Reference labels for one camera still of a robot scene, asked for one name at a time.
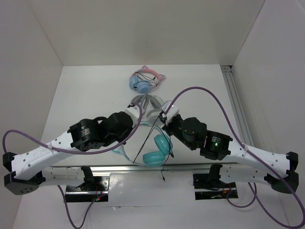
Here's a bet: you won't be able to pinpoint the black audio cable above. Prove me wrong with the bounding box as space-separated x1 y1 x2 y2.
132 114 174 183

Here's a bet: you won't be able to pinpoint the teal cat-ear headphones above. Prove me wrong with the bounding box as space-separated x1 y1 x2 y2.
134 122 173 167

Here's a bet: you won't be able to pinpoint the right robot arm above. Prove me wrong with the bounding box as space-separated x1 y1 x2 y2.
159 114 299 194

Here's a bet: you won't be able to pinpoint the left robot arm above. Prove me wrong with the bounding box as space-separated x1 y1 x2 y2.
2 112 141 195

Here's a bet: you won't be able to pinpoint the white grey headphones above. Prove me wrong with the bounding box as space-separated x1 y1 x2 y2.
131 94 164 125

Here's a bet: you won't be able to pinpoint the blue pink cat-ear headphones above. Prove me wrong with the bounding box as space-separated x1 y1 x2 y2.
129 65 165 94

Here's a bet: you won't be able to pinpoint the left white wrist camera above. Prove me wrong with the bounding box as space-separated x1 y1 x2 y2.
124 102 142 127

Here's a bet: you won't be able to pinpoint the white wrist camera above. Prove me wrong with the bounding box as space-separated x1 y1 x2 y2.
159 100 179 125
124 102 142 127

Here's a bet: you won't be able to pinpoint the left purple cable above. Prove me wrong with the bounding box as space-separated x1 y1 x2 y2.
1 103 143 156

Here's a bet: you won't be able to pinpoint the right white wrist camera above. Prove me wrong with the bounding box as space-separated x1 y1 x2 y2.
159 100 179 125

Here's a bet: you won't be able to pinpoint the aluminium front rail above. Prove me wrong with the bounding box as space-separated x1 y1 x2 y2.
45 162 248 174

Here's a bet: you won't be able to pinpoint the aluminium side rail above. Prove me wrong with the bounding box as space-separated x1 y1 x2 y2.
220 65 254 146

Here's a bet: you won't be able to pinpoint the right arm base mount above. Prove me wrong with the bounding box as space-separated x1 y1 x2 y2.
193 173 238 200

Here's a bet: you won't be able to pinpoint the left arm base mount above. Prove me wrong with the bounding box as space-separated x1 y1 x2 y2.
64 174 110 203

